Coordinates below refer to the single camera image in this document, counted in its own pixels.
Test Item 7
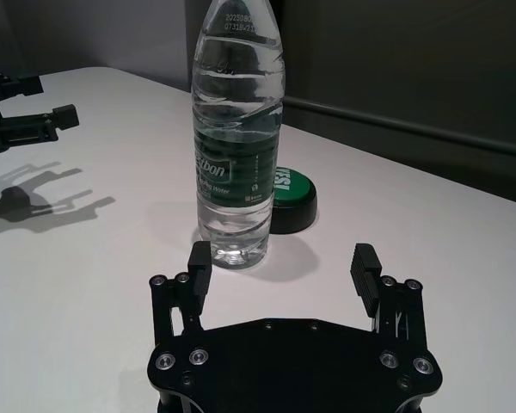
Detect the dark horizontal wall rail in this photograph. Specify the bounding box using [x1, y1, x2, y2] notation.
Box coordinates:
[281, 94, 516, 158]

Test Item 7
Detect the clear water bottle green label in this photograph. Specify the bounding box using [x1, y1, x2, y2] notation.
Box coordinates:
[190, 0, 287, 271]

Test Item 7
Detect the green push button black base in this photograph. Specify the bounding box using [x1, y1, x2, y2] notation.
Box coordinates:
[268, 165, 320, 236]

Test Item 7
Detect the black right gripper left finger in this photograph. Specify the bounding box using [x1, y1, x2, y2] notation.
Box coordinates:
[150, 241, 212, 346]

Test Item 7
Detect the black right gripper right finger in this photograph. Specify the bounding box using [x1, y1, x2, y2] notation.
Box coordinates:
[349, 243, 425, 346]

